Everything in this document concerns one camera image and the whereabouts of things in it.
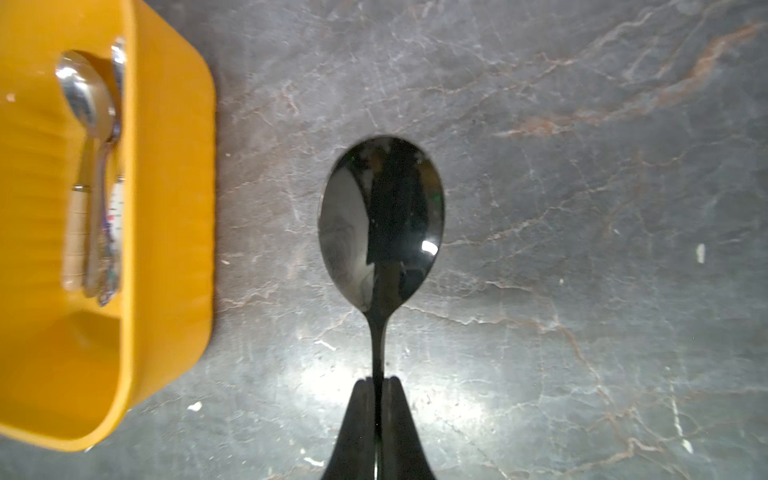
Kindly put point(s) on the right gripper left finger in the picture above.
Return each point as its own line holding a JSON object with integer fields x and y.
{"x": 353, "y": 456}

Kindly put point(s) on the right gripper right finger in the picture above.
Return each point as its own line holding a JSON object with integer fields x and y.
{"x": 402, "y": 455}

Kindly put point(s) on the black handle spoon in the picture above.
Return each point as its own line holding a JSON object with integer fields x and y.
{"x": 380, "y": 228}

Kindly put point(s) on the yellow plastic storage box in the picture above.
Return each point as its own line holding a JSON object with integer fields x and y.
{"x": 71, "y": 368}

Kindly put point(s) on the patterned handle spoon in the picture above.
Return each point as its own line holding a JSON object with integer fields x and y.
{"x": 115, "y": 207}

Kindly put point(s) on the silver spoon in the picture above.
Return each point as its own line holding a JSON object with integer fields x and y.
{"x": 92, "y": 104}
{"x": 99, "y": 253}

